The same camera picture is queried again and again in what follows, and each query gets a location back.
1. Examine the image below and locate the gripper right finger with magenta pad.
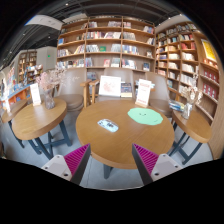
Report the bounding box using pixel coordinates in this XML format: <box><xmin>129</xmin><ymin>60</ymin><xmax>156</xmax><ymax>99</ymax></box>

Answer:
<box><xmin>132</xmin><ymin>144</ymin><xmax>182</xmax><ymax>185</ymax></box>

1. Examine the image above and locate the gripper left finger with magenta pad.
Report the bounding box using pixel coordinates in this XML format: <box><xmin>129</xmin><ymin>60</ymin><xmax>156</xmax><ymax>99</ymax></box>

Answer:
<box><xmin>42</xmin><ymin>144</ymin><xmax>91</xmax><ymax>185</ymax></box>

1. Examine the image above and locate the green round mouse pad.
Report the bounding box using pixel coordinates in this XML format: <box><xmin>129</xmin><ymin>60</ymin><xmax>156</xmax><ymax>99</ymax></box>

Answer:
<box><xmin>128</xmin><ymin>108</ymin><xmax>163</xmax><ymax>126</ymax></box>

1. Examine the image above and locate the round wooden centre table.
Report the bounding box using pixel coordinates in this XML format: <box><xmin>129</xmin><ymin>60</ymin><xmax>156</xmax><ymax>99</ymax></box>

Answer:
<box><xmin>76</xmin><ymin>100</ymin><xmax>175</xmax><ymax>179</ymax></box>

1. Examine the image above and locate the round wooden table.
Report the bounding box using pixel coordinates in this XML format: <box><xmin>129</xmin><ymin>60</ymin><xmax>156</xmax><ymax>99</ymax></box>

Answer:
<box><xmin>12</xmin><ymin>98</ymin><xmax>71</xmax><ymax>159</ymax></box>
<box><xmin>76</xmin><ymin>100</ymin><xmax>175</xmax><ymax>179</ymax></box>
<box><xmin>169</xmin><ymin>110</ymin><xmax>212</xmax><ymax>165</ymax></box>

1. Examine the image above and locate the round wooden right table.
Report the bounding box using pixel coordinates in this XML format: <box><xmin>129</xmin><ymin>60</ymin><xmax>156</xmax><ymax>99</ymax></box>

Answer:
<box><xmin>169</xmin><ymin>110</ymin><xmax>212</xmax><ymax>165</ymax></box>

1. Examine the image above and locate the round wooden left table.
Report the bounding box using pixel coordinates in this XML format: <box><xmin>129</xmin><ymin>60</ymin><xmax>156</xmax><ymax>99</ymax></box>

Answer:
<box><xmin>12</xmin><ymin>98</ymin><xmax>71</xmax><ymax>159</ymax></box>

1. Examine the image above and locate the stack of books right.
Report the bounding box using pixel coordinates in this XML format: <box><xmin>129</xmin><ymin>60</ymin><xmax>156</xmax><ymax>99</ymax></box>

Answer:
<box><xmin>169</xmin><ymin>100</ymin><xmax>184</xmax><ymax>111</ymax></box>

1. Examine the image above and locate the white sign on centre table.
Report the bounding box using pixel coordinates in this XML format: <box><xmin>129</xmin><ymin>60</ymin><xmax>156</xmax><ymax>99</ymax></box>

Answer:
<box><xmin>135</xmin><ymin>79</ymin><xmax>151</xmax><ymax>107</ymax></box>

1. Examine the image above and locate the white sign on table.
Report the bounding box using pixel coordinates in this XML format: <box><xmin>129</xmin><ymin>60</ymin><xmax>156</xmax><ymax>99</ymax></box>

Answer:
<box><xmin>135</xmin><ymin>79</ymin><xmax>151</xmax><ymax>107</ymax></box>
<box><xmin>30</xmin><ymin>83</ymin><xmax>41</xmax><ymax>106</ymax></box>

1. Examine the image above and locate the beige upholstered chair left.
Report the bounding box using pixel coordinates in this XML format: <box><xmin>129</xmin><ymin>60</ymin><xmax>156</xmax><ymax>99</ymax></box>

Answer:
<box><xmin>57</xmin><ymin>67</ymin><xmax>87</xmax><ymax>111</ymax></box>

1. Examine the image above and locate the glass vase with dried flowers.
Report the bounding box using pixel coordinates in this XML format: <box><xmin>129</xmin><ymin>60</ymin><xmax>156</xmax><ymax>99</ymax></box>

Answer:
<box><xmin>181</xmin><ymin>73</ymin><xmax>203</xmax><ymax>119</ymax></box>

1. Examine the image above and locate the dark book on chair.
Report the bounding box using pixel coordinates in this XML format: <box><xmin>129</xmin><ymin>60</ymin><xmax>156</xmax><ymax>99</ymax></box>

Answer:
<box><xmin>121</xmin><ymin>83</ymin><xmax>132</xmax><ymax>97</ymax></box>

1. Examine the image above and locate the white sign on left table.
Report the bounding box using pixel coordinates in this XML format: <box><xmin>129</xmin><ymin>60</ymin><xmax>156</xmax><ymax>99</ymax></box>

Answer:
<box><xmin>30</xmin><ymin>83</ymin><xmax>41</xmax><ymax>106</ymax></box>

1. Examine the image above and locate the white picture board on chair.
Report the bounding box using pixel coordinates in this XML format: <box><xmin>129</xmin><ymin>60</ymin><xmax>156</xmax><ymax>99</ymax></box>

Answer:
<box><xmin>99</xmin><ymin>76</ymin><xmax>121</xmax><ymax>97</ymax></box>

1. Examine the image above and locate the glass vase with pink flowers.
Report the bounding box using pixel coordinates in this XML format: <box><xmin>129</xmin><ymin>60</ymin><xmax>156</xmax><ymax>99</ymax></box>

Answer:
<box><xmin>36</xmin><ymin>67</ymin><xmax>65</xmax><ymax>109</ymax></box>

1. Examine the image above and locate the distant wooden bookshelf left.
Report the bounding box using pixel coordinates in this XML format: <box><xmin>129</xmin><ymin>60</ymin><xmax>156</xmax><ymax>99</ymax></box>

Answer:
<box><xmin>18</xmin><ymin>50</ymin><xmax>43</xmax><ymax>85</ymax></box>

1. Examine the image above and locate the wooden bookshelf right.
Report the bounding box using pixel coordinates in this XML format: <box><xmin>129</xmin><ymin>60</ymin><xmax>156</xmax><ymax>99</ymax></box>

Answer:
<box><xmin>155</xmin><ymin>19</ymin><xmax>224</xmax><ymax>159</ymax></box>

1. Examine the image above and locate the large wooden bookshelf centre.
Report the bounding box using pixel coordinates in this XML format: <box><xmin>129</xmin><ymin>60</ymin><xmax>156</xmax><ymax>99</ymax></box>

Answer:
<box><xmin>57</xmin><ymin>15</ymin><xmax>155</xmax><ymax>75</ymax></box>

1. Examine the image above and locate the yellow poster on shelf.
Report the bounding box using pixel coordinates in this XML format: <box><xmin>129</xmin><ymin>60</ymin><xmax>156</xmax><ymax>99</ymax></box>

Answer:
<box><xmin>201</xmin><ymin>39</ymin><xmax>216</xmax><ymax>62</ymax></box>

